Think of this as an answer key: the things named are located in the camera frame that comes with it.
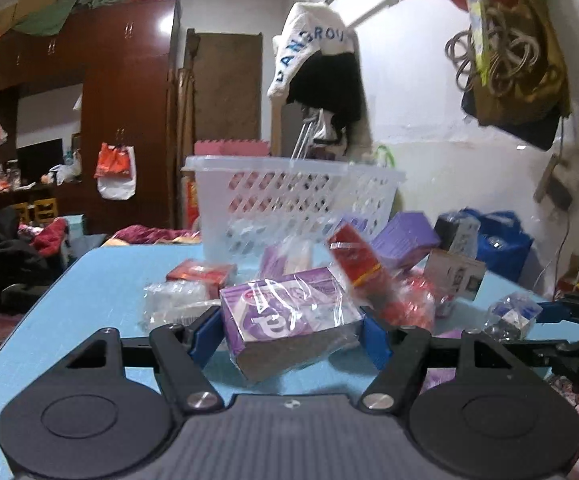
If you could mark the white plastic basket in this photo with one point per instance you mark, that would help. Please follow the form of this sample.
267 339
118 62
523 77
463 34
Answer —
289 195

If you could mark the dark blue hanging bag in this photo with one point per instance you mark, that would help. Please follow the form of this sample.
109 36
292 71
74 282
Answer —
534 127

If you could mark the tall red box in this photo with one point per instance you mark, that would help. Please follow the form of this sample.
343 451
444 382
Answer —
357 257

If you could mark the small red box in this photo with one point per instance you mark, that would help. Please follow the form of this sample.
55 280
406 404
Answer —
199 272

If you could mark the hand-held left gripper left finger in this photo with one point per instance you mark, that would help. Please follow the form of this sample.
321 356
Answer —
203 335

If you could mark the pink tissue pack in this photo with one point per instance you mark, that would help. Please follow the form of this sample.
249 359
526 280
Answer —
284 260

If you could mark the white cloth blue letters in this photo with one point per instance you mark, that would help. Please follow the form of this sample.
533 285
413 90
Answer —
309 30

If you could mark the brown hanging bag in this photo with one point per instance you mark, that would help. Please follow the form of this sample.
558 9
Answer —
544 75

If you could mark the red blanket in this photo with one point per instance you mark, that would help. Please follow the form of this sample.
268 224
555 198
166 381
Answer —
144 235

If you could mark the wooden wardrobe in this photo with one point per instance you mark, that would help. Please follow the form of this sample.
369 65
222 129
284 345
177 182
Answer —
124 95

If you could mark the black garment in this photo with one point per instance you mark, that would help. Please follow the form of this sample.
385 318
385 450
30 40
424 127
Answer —
327 85

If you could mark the brown wooden board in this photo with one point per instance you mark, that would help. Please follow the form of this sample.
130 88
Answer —
227 85

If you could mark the red white plastic bag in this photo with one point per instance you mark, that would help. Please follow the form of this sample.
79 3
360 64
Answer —
114 170

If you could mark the metal hanger rods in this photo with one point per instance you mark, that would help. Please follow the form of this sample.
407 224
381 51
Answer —
305 135

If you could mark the clear-wrapped cube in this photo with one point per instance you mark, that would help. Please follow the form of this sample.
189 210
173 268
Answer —
512 315

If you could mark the television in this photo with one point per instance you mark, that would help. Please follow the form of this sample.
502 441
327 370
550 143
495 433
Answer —
39 157

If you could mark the coil of beige rings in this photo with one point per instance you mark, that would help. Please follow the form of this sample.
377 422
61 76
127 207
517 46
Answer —
499 50

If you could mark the green cloth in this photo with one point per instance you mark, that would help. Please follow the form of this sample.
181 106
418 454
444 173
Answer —
49 17

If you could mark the yellow stool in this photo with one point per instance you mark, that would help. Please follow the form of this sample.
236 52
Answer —
20 212
45 210

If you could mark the dark clothes pile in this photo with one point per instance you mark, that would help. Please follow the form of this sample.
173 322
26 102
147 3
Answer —
9 260

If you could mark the red plastic-wrapped packet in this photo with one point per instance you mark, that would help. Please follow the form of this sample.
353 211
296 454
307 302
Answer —
412 302

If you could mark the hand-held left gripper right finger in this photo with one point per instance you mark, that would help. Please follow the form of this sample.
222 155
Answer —
375 340

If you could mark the green white bag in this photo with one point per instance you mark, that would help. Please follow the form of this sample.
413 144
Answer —
387 155

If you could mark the pink foam mat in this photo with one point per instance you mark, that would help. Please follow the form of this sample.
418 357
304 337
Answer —
229 148

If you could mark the purple tissue pack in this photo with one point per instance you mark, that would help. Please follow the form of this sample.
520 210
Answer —
284 315
404 240

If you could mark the wooden sticks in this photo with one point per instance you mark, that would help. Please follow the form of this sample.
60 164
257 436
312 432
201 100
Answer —
185 95

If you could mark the purple packet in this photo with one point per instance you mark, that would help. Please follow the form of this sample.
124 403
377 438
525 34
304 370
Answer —
442 377

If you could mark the clear plastic packet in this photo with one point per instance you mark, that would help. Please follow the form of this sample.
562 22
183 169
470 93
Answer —
177 305

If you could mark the black white box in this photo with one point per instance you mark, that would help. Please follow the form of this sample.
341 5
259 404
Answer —
457 232

